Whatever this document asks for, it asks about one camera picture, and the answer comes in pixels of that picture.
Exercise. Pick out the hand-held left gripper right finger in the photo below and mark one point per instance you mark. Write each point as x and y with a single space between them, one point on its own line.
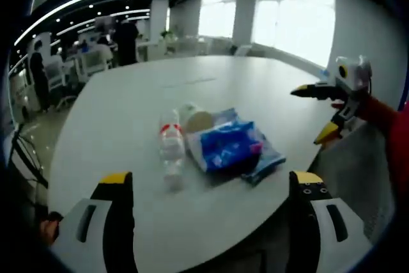
322 222

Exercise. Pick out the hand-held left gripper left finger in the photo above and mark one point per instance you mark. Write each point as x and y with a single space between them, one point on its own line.
96 222

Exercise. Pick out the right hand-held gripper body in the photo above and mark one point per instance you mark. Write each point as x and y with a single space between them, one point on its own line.
354 71

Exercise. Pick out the light blue tissue packet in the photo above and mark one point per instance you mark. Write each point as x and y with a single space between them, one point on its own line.
227 114

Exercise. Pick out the clear plastic bottle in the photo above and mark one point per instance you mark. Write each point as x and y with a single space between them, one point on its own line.
171 148

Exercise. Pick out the bright blue tissue packet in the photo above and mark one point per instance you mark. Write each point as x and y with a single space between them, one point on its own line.
223 145

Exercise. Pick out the white paper cup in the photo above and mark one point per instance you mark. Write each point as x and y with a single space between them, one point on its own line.
195 118

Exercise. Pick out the person's left hand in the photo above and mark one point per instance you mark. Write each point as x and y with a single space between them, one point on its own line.
49 229

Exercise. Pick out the grey mesh office chair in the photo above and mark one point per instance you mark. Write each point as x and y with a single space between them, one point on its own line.
361 174

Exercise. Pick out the person's red shirt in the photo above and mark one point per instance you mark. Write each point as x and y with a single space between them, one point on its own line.
399 158

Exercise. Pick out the black tripod stand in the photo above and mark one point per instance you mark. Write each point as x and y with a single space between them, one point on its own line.
27 158

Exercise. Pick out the white table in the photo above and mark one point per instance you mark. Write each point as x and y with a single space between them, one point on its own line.
128 126

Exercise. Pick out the white office chair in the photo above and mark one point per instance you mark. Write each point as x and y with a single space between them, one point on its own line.
94 62
57 73

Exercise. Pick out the potted plant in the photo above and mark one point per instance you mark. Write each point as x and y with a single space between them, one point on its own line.
166 38

